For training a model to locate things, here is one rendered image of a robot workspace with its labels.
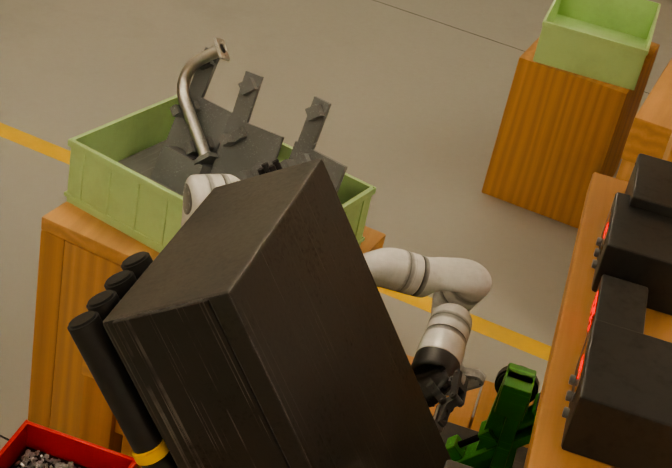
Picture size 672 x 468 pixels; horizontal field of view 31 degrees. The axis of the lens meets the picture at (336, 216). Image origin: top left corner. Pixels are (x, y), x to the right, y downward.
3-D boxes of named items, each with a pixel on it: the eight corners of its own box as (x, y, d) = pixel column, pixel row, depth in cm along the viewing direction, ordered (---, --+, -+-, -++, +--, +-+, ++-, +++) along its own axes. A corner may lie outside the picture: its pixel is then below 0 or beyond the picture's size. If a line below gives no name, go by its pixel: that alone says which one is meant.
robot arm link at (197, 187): (194, 189, 225) (184, 268, 233) (243, 187, 229) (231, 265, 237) (181, 166, 232) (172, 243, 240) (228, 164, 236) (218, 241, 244)
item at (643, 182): (616, 238, 170) (631, 196, 166) (624, 192, 183) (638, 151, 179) (666, 254, 169) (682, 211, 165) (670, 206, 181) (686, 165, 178)
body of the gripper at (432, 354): (404, 350, 196) (387, 394, 190) (446, 337, 191) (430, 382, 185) (430, 380, 199) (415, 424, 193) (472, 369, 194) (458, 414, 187)
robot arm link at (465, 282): (499, 295, 202) (426, 274, 197) (471, 320, 208) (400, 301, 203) (495, 260, 206) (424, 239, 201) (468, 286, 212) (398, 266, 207)
